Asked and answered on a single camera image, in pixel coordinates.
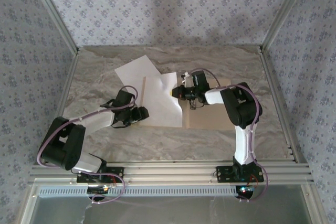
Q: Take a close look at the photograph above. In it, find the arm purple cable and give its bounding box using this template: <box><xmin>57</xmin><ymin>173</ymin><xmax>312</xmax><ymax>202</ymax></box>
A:
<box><xmin>187</xmin><ymin>68</ymin><xmax>270</xmax><ymax>204</ymax></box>
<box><xmin>36</xmin><ymin>84</ymin><xmax>139</xmax><ymax>205</ymax></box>

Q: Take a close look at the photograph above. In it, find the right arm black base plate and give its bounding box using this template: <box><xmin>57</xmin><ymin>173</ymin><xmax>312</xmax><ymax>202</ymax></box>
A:
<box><xmin>215</xmin><ymin>165</ymin><xmax>265</xmax><ymax>184</ymax></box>

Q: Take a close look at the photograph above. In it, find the brown cardboard folder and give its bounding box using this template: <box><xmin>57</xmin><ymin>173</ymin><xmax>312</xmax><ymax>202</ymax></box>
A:
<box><xmin>140</xmin><ymin>76</ymin><xmax>235</xmax><ymax>130</ymax></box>

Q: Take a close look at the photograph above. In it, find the grey sheet metal panel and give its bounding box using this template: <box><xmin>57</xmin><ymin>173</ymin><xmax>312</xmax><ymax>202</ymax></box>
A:
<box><xmin>19</xmin><ymin>178</ymin><xmax>326</xmax><ymax>224</ymax></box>

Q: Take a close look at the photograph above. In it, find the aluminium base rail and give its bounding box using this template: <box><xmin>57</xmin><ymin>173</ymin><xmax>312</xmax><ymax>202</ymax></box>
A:
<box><xmin>29</xmin><ymin>161</ymin><xmax>315</xmax><ymax>186</ymax></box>

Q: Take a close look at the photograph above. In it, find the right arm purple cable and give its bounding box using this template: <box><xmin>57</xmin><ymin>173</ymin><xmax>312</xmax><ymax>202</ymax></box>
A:
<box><xmin>187</xmin><ymin>68</ymin><xmax>270</xmax><ymax>204</ymax></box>

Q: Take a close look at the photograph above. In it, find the white paper sheet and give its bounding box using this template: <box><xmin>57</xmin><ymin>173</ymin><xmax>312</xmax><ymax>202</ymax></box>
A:
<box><xmin>114</xmin><ymin>55</ymin><xmax>161</xmax><ymax>88</ymax></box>
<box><xmin>140</xmin><ymin>71</ymin><xmax>184</xmax><ymax>128</ymax></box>

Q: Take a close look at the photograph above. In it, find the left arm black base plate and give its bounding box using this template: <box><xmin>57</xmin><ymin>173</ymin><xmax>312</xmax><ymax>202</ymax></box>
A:
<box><xmin>76</xmin><ymin>166</ymin><xmax>125</xmax><ymax>184</ymax></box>

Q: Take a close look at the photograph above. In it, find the aluminium frame post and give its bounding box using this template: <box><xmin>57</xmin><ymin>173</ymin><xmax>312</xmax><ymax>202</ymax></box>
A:
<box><xmin>25</xmin><ymin>0</ymin><xmax>80</xmax><ymax>55</ymax></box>
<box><xmin>258</xmin><ymin>0</ymin><xmax>314</xmax><ymax>53</ymax></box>

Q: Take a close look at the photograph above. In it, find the aluminium table side rail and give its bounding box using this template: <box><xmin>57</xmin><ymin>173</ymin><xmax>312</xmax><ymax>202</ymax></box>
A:
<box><xmin>35</xmin><ymin>50</ymin><xmax>81</xmax><ymax>166</ymax></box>
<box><xmin>258</xmin><ymin>49</ymin><xmax>309</xmax><ymax>166</ymax></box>

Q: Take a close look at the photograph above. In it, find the grey slotted cable duct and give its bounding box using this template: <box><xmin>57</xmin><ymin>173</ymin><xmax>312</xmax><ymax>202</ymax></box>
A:
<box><xmin>38</xmin><ymin>186</ymin><xmax>238</xmax><ymax>198</ymax></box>

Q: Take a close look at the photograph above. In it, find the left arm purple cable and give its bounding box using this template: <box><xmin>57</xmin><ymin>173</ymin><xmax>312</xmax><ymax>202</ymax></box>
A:
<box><xmin>36</xmin><ymin>84</ymin><xmax>139</xmax><ymax>205</ymax></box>

